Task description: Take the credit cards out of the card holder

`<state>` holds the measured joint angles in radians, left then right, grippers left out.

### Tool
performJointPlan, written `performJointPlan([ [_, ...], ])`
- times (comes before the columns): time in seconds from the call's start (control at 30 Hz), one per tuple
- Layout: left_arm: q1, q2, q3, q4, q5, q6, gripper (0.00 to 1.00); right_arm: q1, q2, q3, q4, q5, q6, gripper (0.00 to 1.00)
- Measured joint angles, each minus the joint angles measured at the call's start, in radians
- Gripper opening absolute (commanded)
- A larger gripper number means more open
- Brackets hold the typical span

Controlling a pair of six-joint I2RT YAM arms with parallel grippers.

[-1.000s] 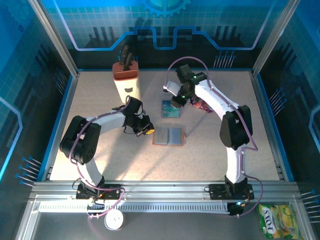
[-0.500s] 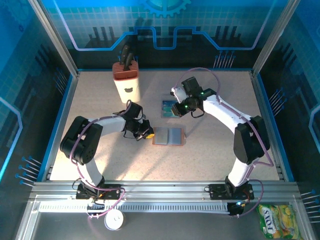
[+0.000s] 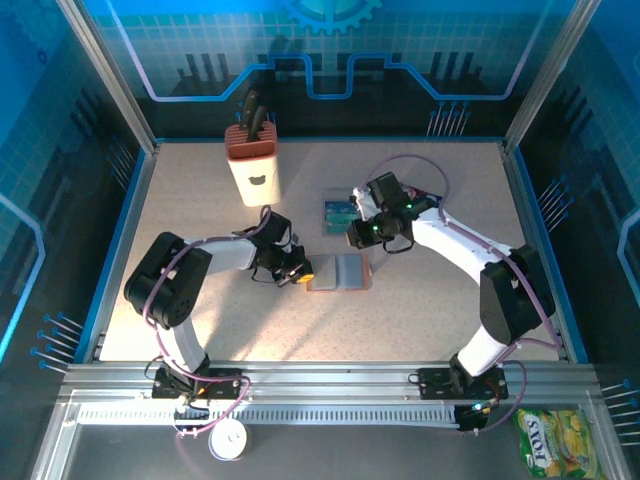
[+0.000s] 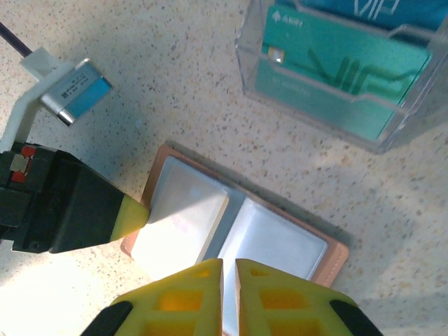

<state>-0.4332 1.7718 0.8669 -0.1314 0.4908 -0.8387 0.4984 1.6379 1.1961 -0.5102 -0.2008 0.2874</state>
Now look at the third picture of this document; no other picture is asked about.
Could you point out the purple candy bag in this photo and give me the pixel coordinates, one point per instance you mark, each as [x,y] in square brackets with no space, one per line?
[420,191]

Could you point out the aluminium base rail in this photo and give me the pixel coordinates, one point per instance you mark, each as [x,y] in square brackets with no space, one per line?
[325,380]

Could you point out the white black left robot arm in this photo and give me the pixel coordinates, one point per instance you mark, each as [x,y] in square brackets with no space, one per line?
[230,252]

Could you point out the teal credit card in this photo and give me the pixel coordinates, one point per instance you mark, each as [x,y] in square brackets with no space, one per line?
[340,218]

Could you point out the dark blue credit card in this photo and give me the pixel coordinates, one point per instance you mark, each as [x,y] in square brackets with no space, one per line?
[334,206]

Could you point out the black controller box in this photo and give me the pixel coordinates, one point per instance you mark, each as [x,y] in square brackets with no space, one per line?
[470,420]

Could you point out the white knife block brown top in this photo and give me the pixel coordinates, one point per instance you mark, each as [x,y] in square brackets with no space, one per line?
[255,170]

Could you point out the aluminium side rail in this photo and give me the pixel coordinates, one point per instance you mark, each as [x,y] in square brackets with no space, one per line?
[537,250]
[127,225]

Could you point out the brown leather card holder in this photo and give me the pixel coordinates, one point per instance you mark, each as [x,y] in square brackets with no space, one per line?
[350,272]

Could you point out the clear plastic tray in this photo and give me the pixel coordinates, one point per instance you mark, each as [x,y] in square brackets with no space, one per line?
[332,195]

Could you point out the white round tape roll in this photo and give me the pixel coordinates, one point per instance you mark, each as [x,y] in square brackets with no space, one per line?
[227,440]

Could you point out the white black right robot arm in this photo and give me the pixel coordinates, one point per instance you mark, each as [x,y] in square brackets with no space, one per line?
[450,240]

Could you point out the teal card packet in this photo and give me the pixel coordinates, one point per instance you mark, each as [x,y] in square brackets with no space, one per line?
[334,229]

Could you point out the aluminium frame post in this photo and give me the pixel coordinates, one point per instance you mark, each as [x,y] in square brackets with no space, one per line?
[107,80]
[550,75]

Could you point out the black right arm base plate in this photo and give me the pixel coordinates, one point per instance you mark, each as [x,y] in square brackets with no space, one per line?
[430,382]

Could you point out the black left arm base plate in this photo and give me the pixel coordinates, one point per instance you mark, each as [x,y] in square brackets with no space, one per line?
[235,386]

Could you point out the yellow green candy bag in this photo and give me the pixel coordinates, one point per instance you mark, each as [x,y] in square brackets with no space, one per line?
[557,442]

